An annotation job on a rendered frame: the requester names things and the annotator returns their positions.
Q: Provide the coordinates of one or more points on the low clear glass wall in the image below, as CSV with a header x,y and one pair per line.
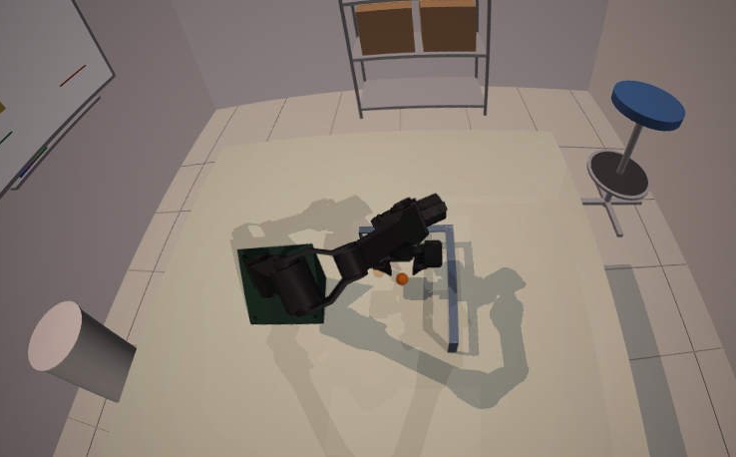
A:
x,y
442,237

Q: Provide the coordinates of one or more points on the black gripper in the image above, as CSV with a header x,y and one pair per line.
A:
x,y
427,254

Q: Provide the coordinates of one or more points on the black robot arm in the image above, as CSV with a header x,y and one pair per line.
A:
x,y
404,225

